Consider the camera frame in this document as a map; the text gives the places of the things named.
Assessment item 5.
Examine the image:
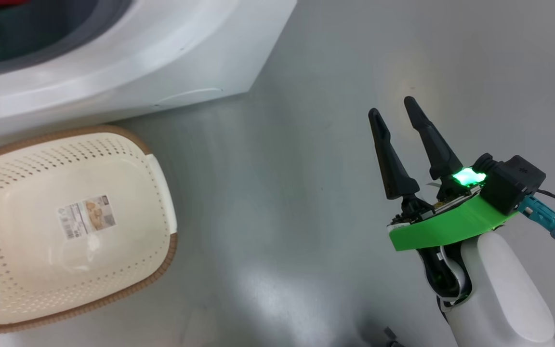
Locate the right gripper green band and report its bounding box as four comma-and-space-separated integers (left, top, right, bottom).
368, 96, 519, 252

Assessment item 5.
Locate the grey rubber door gasket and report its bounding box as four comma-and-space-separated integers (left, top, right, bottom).
0, 0, 133, 81

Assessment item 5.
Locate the white front-load washing machine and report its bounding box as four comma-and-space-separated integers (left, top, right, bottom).
0, 0, 298, 143

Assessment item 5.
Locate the basket product label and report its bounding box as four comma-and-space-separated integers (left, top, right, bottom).
57, 194, 116, 240

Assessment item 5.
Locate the cream perforated laundry basket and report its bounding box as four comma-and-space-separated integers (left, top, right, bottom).
0, 125, 179, 334

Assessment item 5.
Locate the round drain filter cover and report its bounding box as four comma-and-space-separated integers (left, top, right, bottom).
155, 88, 224, 107

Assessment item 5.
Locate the teal right camera connector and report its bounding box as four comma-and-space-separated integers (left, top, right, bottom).
518, 195, 555, 242

